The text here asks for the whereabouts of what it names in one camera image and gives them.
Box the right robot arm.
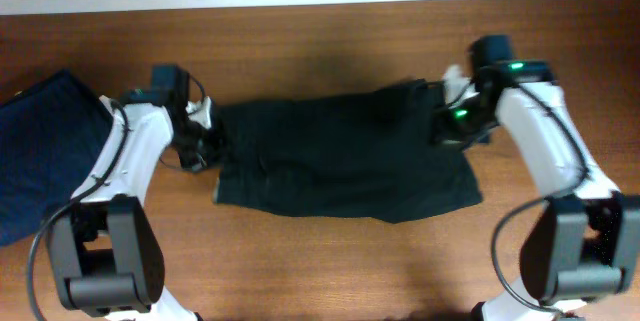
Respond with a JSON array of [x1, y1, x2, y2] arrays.
[[431, 35, 639, 321]]

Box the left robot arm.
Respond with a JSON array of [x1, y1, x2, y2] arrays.
[[36, 64, 226, 320]]

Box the dark green shorts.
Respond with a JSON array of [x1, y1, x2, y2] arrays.
[[215, 79, 483, 224]]

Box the right black cable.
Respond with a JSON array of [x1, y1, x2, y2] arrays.
[[417, 78, 591, 315]]

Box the left black cable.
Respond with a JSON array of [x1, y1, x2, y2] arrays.
[[25, 73, 207, 321]]

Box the folded navy blue garment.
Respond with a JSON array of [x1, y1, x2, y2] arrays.
[[1, 70, 113, 246]]

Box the black cable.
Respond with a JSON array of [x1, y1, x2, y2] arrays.
[[25, 73, 207, 321], [417, 78, 591, 315]]

